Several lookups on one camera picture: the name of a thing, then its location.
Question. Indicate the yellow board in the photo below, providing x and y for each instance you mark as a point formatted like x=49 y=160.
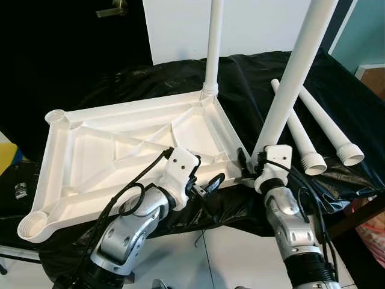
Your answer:
x=7 y=158

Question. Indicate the black shiny table cloth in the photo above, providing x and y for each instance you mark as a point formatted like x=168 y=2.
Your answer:
x=252 y=78

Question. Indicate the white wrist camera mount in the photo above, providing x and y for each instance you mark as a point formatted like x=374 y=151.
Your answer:
x=180 y=165
x=280 y=155

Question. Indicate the black case with white label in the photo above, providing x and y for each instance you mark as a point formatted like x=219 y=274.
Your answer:
x=18 y=205

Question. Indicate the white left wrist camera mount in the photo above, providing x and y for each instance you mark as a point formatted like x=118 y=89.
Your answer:
x=180 y=165

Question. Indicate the brown wooden table leg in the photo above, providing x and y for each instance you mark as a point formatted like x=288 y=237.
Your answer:
x=355 y=218

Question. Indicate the brown cardboard box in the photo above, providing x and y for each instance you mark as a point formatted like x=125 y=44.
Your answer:
x=373 y=83

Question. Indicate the white plastic table top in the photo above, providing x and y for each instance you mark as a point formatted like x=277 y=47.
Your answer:
x=90 y=156

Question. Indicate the pink plastic bag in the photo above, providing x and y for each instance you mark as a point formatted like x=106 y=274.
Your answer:
x=374 y=241

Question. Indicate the grey left robot foot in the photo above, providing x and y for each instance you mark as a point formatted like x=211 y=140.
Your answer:
x=161 y=284

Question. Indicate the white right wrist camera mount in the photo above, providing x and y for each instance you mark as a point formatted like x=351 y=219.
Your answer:
x=280 y=155

